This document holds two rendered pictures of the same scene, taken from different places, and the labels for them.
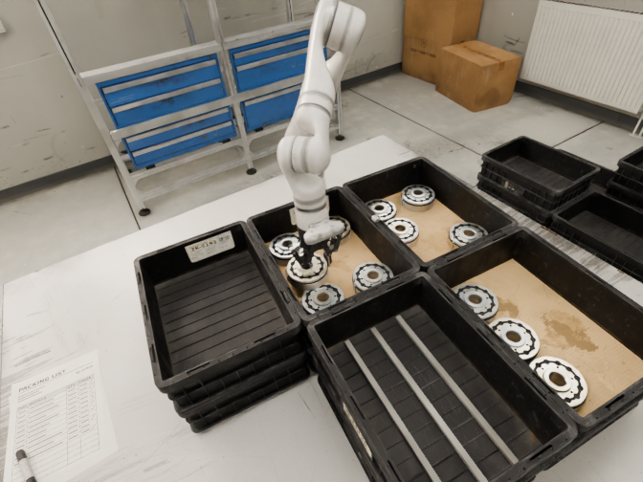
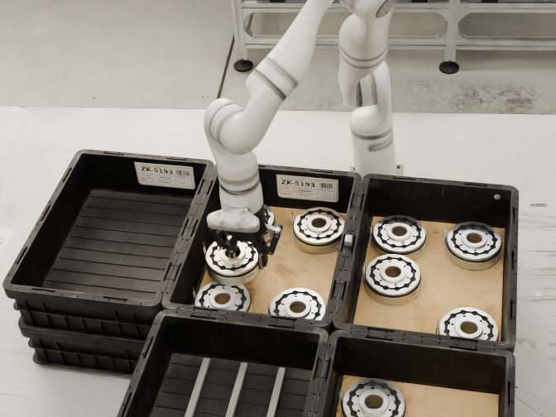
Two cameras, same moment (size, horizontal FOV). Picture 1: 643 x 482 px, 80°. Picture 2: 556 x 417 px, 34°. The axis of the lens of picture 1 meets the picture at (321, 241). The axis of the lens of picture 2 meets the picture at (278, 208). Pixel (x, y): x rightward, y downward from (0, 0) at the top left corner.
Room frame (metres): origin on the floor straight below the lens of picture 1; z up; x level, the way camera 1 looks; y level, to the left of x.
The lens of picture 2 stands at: (-0.24, -0.75, 2.11)
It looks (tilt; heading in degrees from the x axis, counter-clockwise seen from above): 43 degrees down; 37
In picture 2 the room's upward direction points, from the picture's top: 5 degrees counter-clockwise
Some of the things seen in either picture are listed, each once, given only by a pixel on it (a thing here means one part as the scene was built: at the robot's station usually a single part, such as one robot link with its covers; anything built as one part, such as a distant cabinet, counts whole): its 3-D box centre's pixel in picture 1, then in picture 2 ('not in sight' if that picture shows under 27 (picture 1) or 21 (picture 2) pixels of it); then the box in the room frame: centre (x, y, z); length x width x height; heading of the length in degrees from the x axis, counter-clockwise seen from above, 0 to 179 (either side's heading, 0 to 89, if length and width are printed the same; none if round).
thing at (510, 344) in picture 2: (422, 206); (431, 256); (0.82, -0.29, 0.92); 0.40 x 0.30 x 0.02; 22
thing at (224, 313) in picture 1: (215, 304); (120, 243); (0.60, 0.27, 0.87); 0.40 x 0.30 x 0.11; 22
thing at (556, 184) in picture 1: (524, 201); not in sight; (1.45, -1.02, 0.37); 0.40 x 0.30 x 0.45; 28
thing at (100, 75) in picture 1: (219, 45); not in sight; (2.63, 0.50, 0.91); 1.70 x 0.10 x 0.05; 118
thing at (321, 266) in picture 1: (306, 267); (232, 255); (0.66, 0.04, 0.89); 0.10 x 0.10 x 0.01
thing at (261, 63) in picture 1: (285, 79); not in sight; (2.79, 0.13, 0.60); 0.72 x 0.03 x 0.56; 118
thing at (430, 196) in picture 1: (417, 194); (473, 240); (0.95, -0.31, 0.86); 0.10 x 0.10 x 0.01
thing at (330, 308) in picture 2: (325, 244); (268, 240); (0.71, -0.01, 0.92); 0.40 x 0.30 x 0.02; 22
